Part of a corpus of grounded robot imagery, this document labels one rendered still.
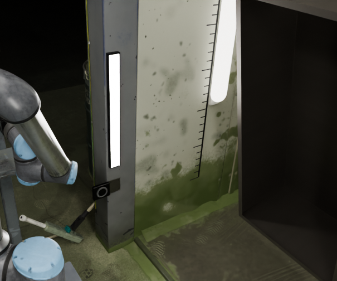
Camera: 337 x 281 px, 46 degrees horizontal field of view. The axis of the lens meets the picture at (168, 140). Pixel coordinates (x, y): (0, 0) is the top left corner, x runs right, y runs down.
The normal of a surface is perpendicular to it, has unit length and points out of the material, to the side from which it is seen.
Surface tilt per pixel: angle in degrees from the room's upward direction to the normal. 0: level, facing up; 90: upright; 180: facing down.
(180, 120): 90
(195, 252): 0
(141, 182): 90
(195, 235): 0
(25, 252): 5
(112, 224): 90
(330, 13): 102
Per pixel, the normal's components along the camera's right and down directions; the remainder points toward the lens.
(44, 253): 0.14, -0.85
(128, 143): 0.57, 0.45
